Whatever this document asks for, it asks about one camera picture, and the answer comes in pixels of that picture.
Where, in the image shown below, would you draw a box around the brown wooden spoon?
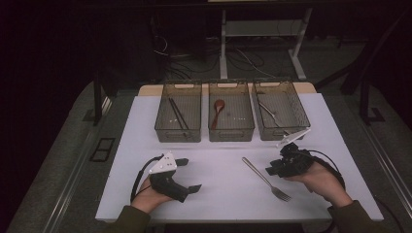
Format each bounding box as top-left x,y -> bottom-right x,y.
210,98 -> 226,131

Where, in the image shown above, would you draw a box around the black chopstick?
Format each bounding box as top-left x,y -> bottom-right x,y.
167,97 -> 185,130
171,97 -> 190,130

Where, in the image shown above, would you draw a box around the silver metal fork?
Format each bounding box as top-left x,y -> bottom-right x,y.
241,156 -> 292,203

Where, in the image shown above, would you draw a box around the person's left hand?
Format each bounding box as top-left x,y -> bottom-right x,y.
130,176 -> 175,215

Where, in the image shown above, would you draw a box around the metal floor rail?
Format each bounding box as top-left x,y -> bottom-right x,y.
356,119 -> 412,210
41,96 -> 113,233

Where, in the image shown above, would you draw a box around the silver metal knife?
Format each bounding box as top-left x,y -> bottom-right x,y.
257,101 -> 285,128

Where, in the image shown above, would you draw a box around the white floor cable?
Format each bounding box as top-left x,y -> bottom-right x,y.
153,34 -> 196,60
235,48 -> 277,80

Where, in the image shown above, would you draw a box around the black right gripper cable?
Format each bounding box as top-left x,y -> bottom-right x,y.
305,149 -> 347,192

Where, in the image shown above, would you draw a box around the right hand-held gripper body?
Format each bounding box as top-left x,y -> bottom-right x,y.
276,128 -> 316,179

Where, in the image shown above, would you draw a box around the black metal stand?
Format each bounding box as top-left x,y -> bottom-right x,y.
339,9 -> 387,126
91,68 -> 113,127

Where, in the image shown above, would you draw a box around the white metal desk frame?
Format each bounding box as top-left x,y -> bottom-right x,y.
219,7 -> 314,82

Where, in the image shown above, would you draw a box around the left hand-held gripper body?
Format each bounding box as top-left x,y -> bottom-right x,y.
148,150 -> 190,204

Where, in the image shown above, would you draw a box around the black floor cables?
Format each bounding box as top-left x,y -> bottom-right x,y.
160,53 -> 222,82

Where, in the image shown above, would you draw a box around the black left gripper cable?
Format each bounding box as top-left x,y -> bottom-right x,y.
129,153 -> 165,204

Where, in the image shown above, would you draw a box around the person's right hand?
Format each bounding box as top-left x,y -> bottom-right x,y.
284,160 -> 355,209

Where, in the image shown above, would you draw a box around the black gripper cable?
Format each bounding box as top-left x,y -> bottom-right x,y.
129,153 -> 165,204
305,149 -> 347,192

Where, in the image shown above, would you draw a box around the clear grey plastic bin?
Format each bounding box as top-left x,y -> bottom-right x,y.
207,80 -> 256,143
252,77 -> 312,142
154,80 -> 203,144

